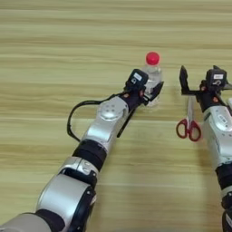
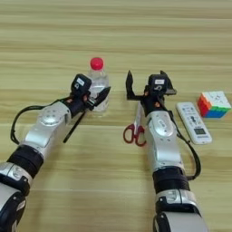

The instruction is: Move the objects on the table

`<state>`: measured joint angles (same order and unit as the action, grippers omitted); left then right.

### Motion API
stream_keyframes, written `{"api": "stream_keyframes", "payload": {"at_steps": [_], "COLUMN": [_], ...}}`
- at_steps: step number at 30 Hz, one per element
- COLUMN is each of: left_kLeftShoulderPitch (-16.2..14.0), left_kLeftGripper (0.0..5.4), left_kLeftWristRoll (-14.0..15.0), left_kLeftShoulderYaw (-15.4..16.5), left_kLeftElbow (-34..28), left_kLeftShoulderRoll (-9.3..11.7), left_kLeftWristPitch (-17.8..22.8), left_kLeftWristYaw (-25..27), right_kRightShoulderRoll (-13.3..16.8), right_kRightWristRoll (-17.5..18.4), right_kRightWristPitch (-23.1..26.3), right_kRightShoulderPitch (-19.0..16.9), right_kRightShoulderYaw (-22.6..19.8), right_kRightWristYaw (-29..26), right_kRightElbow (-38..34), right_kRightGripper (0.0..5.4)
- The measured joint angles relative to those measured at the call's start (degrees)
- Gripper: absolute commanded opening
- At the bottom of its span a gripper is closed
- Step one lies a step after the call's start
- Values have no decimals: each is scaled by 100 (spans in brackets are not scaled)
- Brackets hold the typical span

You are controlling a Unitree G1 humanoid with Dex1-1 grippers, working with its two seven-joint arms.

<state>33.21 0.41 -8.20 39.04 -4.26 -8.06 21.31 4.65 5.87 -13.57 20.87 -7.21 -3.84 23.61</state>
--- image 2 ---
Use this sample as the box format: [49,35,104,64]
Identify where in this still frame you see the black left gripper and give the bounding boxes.
[62,86,111,120]

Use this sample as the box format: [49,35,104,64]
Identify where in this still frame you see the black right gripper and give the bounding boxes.
[125,70,178,118]

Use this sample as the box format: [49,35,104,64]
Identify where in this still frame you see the clear bottle with red cap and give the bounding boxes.
[87,57,111,118]

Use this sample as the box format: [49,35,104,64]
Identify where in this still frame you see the colourful puzzle cube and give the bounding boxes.
[197,91,232,120]

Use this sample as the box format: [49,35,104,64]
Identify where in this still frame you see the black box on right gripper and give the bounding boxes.
[147,73,167,93]

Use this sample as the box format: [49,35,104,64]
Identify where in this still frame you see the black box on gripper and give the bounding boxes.
[147,73,167,93]
[70,73,92,98]

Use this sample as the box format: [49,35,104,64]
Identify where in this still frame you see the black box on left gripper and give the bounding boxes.
[70,73,92,98]

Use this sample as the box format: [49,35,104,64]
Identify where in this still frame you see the black pen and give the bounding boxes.
[63,110,88,144]

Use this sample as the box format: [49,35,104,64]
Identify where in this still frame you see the white remote control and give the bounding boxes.
[175,101,213,145]

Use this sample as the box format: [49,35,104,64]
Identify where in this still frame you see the red handled scissors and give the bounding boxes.
[122,101,148,148]

